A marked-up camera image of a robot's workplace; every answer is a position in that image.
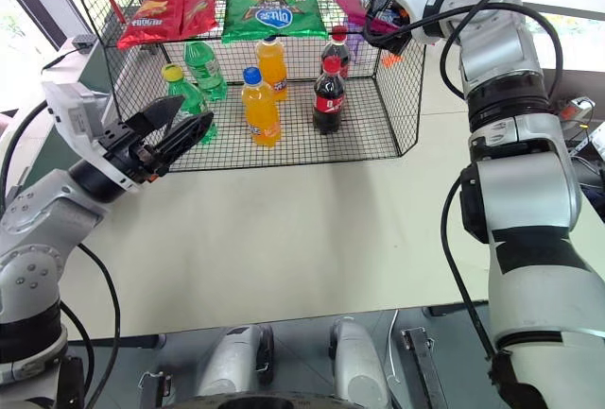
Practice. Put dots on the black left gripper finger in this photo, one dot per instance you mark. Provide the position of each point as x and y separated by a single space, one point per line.
158 114
189 132

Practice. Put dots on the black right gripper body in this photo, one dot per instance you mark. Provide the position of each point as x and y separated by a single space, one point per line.
396 41

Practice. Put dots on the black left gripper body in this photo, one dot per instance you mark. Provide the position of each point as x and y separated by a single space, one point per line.
134 156

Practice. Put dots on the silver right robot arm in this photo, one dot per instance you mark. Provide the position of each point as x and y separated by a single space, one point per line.
520 192

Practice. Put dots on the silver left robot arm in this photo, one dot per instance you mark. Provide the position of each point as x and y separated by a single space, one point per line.
28 262

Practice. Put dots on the green conveyor belt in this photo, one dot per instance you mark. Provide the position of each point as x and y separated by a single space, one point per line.
52 144

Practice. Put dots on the grey conveyor control box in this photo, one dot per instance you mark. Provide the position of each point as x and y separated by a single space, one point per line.
84 45

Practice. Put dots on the green soda bottle yellow cap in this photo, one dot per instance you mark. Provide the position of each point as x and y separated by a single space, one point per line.
191 95

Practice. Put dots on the cola bottle red cap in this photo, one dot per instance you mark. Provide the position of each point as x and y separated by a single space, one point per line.
328 104
338 55

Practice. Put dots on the orange soda bottle blue cap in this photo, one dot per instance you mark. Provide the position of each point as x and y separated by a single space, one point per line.
261 116
274 64

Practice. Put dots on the red chip bag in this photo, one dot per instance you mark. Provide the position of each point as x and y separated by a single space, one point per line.
175 7

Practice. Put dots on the green chip bag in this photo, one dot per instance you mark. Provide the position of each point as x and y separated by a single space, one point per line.
271 3

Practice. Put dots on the silver rounded robot leg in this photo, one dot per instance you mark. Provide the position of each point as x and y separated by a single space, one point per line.
357 366
231 362

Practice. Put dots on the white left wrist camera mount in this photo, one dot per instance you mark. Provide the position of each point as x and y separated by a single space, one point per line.
71 116

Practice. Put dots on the black metal table bracket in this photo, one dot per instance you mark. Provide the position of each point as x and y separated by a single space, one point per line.
425 366

